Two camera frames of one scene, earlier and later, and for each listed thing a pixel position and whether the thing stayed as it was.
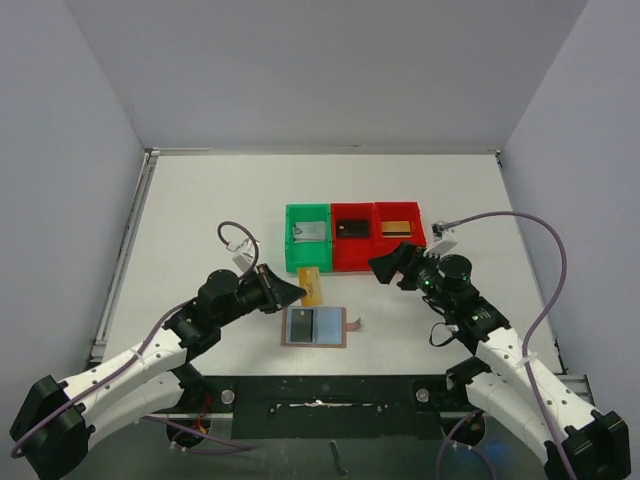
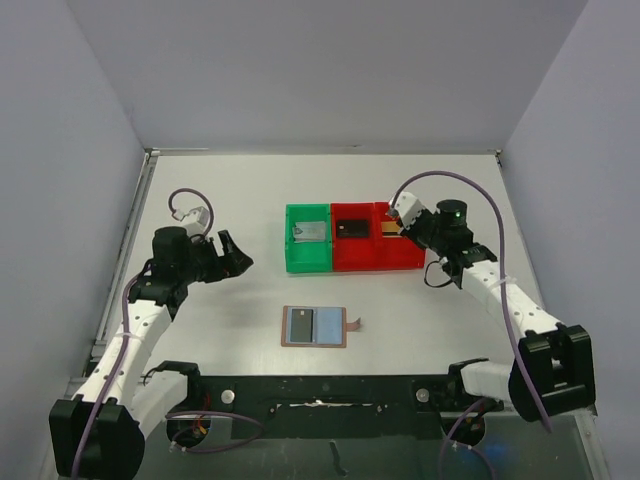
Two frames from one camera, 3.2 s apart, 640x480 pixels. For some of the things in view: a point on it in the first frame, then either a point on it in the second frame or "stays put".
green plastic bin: [308, 254] stays put
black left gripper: [270, 288] to [218, 257]
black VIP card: [301, 325] stays put
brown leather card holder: [330, 327] stays put
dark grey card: [352, 228] stays put
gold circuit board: [309, 279] to [389, 227]
